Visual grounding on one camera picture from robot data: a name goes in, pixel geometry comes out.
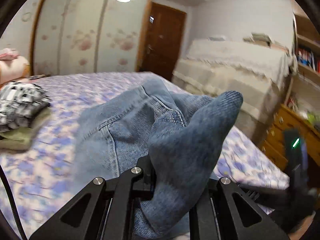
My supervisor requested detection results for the blue denim jacket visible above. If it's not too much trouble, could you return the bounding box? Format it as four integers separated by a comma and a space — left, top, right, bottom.
72, 79, 243, 239

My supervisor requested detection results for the wooden drawer cabinet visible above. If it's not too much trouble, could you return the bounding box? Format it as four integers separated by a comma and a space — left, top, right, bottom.
259, 105, 319, 173

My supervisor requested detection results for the purple floral bed blanket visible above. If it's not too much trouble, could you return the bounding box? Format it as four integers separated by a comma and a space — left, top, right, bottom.
1, 72, 289, 236

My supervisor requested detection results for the folded light green garment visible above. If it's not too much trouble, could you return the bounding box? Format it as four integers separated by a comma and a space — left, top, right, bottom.
1, 107, 51, 151

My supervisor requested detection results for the wooden bookshelf with books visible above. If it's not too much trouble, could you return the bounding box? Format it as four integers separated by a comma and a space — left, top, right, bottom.
285, 14, 319, 112

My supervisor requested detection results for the black white patterned garment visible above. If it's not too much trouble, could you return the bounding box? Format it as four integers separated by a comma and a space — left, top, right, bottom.
1, 81, 51, 132

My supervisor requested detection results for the beige lace covered furniture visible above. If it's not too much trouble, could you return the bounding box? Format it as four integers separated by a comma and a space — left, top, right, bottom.
172, 39, 297, 145

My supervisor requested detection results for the pink bear print quilt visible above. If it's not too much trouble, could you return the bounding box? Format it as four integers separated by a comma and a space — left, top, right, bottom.
0, 48, 31, 86

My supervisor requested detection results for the floral sliding wardrobe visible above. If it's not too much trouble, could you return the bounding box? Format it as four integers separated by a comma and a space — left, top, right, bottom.
30, 0, 152, 76

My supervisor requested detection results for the brown wooden door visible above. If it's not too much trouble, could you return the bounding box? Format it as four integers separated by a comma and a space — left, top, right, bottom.
139, 2, 187, 81

